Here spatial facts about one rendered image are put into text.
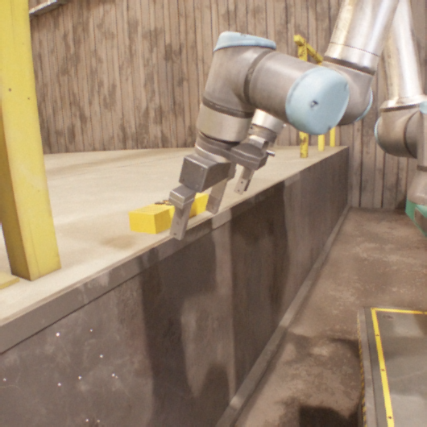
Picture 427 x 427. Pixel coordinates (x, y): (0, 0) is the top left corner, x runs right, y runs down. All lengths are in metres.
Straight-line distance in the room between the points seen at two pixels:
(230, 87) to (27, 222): 0.38
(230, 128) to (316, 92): 0.16
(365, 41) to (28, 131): 0.54
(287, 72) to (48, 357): 0.52
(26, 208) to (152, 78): 4.69
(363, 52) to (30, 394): 0.71
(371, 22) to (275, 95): 0.20
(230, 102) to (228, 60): 0.06
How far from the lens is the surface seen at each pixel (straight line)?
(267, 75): 0.48
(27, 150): 0.57
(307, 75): 0.46
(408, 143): 1.06
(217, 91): 0.54
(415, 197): 1.00
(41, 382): 0.56
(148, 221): 0.75
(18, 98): 0.58
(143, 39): 5.39
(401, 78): 1.12
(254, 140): 0.92
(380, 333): 1.13
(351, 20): 0.59
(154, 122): 5.14
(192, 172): 0.56
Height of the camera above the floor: 0.92
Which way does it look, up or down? 14 degrees down
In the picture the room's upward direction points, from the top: 3 degrees counter-clockwise
